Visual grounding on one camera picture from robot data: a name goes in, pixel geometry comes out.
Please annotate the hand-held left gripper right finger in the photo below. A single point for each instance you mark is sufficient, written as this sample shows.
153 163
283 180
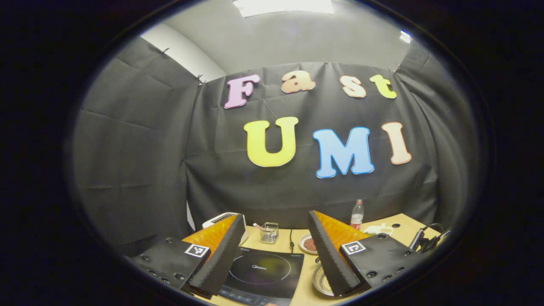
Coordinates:
331 259

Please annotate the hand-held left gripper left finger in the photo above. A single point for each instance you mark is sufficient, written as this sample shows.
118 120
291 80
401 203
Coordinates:
223 259

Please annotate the black induction cooktop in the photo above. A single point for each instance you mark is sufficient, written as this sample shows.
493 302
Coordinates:
263 272

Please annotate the pile of soybeans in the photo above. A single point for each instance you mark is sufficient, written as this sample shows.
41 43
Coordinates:
327 284

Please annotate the red meat patty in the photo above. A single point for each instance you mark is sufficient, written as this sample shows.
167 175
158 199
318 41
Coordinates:
310 245

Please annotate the white round plate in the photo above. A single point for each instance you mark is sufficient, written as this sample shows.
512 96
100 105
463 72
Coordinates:
302 244

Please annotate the white toaster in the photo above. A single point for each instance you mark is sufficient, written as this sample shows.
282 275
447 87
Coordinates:
216 219

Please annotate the white divided bean dish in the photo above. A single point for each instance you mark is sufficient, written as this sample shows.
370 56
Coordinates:
378 229

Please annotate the pink striped straw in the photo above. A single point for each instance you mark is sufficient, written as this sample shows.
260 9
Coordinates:
258 227

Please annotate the clear plastic water bottle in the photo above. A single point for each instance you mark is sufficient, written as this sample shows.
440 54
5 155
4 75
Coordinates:
357 216

